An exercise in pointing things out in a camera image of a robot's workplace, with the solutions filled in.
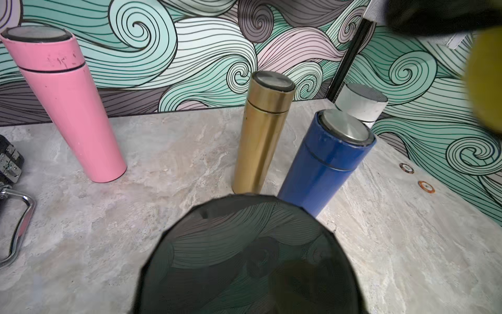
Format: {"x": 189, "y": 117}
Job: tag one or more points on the white thermos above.
{"x": 362, "y": 102}

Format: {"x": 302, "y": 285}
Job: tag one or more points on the yellow grey cleaning cloth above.
{"x": 483, "y": 79}

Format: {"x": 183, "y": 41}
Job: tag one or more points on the black thermos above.
{"x": 248, "y": 253}

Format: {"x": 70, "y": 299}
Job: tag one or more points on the gold thermos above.
{"x": 269, "y": 99}

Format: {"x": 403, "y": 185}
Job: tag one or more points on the pink thermos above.
{"x": 52, "y": 63}

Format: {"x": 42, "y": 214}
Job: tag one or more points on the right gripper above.
{"x": 427, "y": 18}

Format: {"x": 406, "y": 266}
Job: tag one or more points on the black hard case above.
{"x": 12, "y": 163}

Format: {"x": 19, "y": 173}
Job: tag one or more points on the blue thermos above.
{"x": 332, "y": 149}

